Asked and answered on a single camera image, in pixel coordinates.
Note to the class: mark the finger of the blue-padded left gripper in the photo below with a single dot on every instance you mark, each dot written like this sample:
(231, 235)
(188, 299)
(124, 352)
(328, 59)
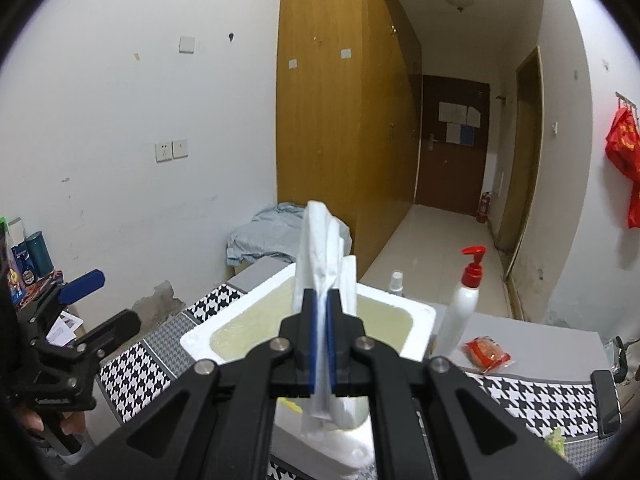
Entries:
(82, 287)

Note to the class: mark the teal cup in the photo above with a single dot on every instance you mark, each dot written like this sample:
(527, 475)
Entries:
(39, 253)

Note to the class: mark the green tissue packet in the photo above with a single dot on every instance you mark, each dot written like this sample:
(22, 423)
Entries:
(556, 441)

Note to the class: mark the yellow sponge cloth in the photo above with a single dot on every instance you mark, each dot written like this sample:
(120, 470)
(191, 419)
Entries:
(291, 405)

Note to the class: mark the white face mask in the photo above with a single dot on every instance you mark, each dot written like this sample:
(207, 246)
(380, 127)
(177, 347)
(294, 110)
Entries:
(322, 265)

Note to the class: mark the white wall socket pair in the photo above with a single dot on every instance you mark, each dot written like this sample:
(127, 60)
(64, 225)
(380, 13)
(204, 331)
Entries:
(169, 150)

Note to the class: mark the white foam box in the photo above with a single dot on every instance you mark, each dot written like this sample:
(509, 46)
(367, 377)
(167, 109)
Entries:
(404, 324)

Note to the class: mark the blue spray bottle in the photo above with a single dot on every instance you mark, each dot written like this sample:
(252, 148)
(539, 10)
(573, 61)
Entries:
(396, 286)

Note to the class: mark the light wooden side door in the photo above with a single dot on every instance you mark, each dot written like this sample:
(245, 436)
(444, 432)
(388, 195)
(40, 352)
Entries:
(529, 134)

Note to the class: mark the white red-pump lotion bottle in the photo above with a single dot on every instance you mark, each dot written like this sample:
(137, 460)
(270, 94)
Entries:
(462, 305)

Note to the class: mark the red hanging banner cloth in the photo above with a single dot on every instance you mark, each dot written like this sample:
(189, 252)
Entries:
(622, 149)

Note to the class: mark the black smartphone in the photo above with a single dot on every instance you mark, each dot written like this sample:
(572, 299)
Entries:
(604, 389)

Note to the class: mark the red snack packet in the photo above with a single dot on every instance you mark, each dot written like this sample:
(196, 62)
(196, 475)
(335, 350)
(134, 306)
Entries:
(485, 354)

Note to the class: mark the person's left hand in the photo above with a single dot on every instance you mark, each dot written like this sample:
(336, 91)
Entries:
(70, 422)

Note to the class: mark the red fire extinguisher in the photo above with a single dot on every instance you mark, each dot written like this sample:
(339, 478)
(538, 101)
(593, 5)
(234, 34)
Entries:
(483, 207)

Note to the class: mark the grey-blue crumpled cloth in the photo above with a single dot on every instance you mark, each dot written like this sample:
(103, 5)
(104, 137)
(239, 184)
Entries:
(290, 233)

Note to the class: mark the wooden wardrobe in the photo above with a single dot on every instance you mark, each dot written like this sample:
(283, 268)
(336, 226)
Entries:
(348, 114)

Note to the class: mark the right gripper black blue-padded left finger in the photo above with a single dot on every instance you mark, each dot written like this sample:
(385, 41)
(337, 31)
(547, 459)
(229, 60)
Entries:
(214, 421)

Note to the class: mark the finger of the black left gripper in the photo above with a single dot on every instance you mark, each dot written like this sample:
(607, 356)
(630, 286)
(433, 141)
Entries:
(106, 338)

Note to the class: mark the dark brown entrance door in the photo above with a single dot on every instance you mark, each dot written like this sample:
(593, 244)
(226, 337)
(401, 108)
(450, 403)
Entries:
(454, 144)

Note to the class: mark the bin with black lid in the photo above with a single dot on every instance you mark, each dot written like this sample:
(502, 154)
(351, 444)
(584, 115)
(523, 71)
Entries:
(616, 352)

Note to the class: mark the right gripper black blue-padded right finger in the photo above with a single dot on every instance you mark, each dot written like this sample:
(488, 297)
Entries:
(429, 419)

